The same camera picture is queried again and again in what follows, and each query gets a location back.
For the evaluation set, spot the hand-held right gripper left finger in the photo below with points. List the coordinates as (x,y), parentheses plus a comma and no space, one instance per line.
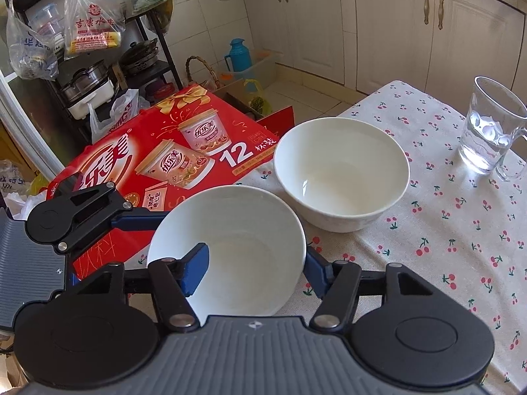
(197,267)

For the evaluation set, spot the white crumpled plastic bag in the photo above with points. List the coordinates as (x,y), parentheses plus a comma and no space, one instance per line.
(16,197)

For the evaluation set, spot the clear plastic bin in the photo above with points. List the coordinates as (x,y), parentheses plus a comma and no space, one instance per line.
(267,68)

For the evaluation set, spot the cherry-print tablecloth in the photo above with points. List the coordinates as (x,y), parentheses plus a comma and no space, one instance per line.
(444,234)

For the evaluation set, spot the white kitchen cabinets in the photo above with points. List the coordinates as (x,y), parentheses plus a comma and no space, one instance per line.
(395,41)

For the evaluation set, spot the white pink-flower bowl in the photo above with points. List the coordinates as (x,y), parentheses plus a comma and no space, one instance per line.
(341,160)
(247,222)

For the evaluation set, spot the red printed cardboard box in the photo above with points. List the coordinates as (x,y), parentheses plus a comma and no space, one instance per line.
(136,152)

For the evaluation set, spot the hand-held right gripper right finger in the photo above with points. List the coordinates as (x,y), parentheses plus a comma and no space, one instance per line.
(317,275)

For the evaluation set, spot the blue thermos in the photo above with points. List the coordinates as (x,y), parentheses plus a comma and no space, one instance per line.
(241,55)

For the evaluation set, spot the black pan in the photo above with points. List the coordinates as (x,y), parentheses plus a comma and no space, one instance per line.
(138,59)

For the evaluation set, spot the clear bag of plastic tubs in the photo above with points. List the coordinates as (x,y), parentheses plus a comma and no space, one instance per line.
(29,45)

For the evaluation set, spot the wicker basket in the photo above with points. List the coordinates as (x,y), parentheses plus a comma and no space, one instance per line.
(191,66)

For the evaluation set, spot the white and red plastic bag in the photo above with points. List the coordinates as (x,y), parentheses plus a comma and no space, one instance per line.
(117,111)

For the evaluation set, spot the clear bag with red print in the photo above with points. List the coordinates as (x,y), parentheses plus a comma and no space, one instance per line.
(90,20)

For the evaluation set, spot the black storage rack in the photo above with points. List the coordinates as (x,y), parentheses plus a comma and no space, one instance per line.
(169,63)

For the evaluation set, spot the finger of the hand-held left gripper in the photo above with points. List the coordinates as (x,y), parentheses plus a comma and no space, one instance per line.
(140,219)

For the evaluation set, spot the white electric cooker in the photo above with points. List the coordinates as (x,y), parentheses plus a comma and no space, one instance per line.
(88,98)

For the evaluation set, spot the brown cardboard box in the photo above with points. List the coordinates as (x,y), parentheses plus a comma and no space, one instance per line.
(236,92)

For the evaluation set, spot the glass mug with water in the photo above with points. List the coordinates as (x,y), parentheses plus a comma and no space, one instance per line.
(481,148)

